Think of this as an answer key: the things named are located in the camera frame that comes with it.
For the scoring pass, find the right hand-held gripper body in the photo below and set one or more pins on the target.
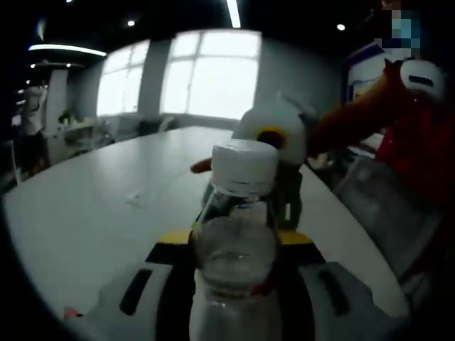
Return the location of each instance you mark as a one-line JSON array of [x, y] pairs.
[[291, 124]]

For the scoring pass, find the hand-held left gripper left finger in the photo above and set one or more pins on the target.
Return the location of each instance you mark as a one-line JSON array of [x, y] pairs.
[[153, 295]]

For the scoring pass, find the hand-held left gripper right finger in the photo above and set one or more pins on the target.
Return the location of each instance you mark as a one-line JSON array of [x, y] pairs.
[[320, 302]]

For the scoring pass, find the clear plastic bottle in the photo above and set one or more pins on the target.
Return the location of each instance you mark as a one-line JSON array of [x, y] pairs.
[[234, 270]]

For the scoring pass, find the person's right hand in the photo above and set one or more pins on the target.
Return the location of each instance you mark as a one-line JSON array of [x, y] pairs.
[[320, 160]]

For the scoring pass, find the person's left hand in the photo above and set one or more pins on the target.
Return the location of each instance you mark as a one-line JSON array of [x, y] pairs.
[[74, 312]]

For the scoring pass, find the blue framed board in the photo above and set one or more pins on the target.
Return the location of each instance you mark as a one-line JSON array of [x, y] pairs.
[[359, 78]]

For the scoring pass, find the straight ceiling light strip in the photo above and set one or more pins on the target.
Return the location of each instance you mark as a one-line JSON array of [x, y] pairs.
[[232, 12]]

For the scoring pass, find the person's red shirt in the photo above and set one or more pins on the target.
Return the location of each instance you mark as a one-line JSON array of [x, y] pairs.
[[419, 149]]

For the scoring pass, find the white table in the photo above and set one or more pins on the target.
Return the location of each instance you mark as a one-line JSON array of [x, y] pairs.
[[106, 170]]

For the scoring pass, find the white chest device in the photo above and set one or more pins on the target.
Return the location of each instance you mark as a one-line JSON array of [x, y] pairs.
[[423, 81]]

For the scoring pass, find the green potted plant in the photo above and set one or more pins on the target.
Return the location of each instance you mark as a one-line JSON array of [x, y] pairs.
[[69, 117]]

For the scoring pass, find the curved ceiling light strip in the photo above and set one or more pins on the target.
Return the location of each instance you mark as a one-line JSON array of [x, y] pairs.
[[67, 49]]

